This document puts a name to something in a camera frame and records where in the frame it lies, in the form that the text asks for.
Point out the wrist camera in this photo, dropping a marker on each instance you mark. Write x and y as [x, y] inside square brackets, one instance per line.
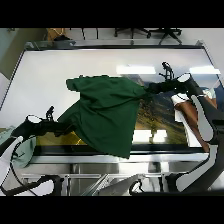
[167, 70]
[50, 112]

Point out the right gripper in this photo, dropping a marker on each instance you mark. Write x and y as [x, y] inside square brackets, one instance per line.
[156, 88]

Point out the black office chair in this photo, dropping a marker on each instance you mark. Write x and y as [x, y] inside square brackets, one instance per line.
[131, 31]
[166, 33]

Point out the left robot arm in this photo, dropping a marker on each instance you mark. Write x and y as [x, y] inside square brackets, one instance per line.
[28, 126]

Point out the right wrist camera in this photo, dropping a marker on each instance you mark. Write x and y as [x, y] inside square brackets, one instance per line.
[167, 70]

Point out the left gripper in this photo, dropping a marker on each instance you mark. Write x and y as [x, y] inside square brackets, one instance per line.
[65, 128]

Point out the brown garment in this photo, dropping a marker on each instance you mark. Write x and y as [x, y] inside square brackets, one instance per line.
[190, 115]

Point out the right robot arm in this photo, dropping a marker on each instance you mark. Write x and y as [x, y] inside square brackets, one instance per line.
[208, 120]

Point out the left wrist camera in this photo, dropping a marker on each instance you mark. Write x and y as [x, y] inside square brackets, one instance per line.
[50, 112]

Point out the dark green T-shirt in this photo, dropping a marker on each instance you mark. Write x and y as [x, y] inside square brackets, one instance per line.
[106, 113]

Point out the silver frame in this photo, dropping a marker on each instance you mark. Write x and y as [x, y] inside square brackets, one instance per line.
[100, 166]

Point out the pale green garment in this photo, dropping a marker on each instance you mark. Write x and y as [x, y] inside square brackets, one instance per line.
[24, 151]

